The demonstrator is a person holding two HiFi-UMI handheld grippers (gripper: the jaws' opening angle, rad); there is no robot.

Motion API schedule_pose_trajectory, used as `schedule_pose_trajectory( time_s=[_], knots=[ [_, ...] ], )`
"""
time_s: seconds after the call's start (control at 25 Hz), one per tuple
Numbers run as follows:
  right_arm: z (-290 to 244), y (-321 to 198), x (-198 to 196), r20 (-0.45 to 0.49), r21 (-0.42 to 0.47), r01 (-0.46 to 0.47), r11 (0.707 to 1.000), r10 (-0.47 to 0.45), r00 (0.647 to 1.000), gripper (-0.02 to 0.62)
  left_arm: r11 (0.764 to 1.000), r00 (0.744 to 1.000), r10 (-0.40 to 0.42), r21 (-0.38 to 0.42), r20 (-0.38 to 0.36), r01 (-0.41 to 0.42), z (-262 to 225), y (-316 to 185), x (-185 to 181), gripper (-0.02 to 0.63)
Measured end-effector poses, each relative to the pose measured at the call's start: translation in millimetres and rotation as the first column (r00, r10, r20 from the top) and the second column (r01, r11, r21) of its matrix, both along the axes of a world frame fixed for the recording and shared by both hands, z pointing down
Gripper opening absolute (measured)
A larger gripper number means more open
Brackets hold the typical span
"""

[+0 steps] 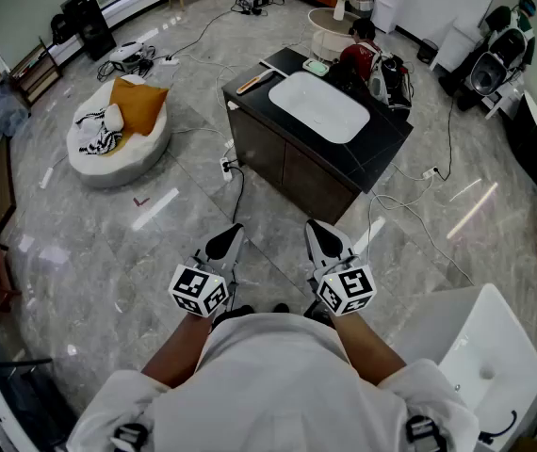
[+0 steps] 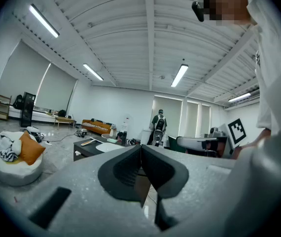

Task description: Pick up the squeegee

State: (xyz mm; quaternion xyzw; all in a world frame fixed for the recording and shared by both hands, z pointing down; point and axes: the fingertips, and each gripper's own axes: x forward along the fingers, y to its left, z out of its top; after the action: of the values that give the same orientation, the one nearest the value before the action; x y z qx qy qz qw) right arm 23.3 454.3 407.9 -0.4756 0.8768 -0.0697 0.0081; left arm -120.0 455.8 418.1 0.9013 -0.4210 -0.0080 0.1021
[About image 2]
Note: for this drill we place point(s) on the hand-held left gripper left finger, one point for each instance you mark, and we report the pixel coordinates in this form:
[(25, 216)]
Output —
[(81, 181)]

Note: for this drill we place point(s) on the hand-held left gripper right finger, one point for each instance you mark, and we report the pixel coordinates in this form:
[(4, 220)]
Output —
[(194, 176)]

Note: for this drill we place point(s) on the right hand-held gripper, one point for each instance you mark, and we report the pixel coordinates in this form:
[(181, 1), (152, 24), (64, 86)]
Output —
[(236, 132)]

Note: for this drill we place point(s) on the person's right forearm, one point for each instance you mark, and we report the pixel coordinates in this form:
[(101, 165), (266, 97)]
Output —
[(256, 141)]

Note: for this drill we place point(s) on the black vanity table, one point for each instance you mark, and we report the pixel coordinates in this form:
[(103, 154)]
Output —
[(86, 150)]

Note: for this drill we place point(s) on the white roller blind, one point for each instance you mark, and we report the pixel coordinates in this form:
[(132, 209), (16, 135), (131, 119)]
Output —
[(205, 120), (22, 70), (192, 117), (167, 112), (55, 88)]

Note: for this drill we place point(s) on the ceiling light bar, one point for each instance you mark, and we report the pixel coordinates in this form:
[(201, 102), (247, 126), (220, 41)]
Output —
[(179, 75), (44, 21), (239, 97), (93, 71)]

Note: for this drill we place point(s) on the white sink basin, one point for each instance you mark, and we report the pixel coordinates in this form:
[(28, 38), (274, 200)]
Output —
[(108, 147)]

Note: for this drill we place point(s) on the silver grey device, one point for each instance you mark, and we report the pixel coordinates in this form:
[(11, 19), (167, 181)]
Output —
[(81, 132)]

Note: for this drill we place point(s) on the white power strip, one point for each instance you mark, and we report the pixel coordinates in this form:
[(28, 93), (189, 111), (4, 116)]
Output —
[(47, 143)]

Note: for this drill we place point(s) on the green soap dish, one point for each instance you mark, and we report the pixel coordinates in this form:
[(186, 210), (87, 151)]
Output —
[(111, 140)]

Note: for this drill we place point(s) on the round white side table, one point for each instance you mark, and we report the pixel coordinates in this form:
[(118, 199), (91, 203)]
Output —
[(106, 136)]

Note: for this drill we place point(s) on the white grey pod device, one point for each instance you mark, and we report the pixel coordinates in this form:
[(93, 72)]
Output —
[(157, 136)]

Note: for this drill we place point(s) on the striped sofa throw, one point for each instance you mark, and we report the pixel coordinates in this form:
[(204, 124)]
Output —
[(93, 125)]

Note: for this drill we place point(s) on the orange cushion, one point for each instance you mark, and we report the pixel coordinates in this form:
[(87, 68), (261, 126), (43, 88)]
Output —
[(30, 149)]

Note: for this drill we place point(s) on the white vase with flowers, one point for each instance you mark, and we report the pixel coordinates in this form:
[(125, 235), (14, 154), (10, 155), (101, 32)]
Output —
[(112, 130)]

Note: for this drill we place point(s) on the black faucet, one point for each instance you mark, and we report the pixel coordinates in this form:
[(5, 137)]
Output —
[(123, 138)]

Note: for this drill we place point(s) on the orange sofa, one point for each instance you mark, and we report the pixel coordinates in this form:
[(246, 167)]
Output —
[(102, 124)]

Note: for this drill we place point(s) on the person's white shirt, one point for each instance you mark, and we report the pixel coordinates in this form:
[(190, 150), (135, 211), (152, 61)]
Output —
[(273, 83)]

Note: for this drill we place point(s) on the white beanbag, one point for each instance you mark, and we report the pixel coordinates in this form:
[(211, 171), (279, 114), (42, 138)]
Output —
[(14, 174)]

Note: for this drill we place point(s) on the white round device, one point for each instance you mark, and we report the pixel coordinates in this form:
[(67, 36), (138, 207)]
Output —
[(33, 130)]

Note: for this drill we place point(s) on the yellow flat cushion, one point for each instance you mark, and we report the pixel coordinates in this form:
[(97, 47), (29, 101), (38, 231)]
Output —
[(13, 161)]

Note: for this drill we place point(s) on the black bag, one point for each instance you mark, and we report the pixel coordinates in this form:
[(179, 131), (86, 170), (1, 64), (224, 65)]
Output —
[(62, 113)]

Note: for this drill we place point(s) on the black white striped cloth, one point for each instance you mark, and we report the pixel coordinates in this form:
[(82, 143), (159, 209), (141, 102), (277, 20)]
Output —
[(6, 155)]

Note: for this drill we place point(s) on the small white pillow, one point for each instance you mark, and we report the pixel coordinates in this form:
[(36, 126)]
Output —
[(10, 141)]

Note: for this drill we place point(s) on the black tall cabinet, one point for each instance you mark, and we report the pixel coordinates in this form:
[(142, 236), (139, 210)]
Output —
[(27, 108)]

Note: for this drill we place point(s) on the black backpack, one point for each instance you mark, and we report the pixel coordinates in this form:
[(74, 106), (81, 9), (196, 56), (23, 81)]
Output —
[(18, 102)]

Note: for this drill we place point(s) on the light wooden shelf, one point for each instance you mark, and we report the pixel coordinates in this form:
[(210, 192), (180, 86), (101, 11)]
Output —
[(0, 112)]

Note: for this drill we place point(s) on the black head-mounted camera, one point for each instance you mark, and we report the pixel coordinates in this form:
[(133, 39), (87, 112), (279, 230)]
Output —
[(198, 11)]

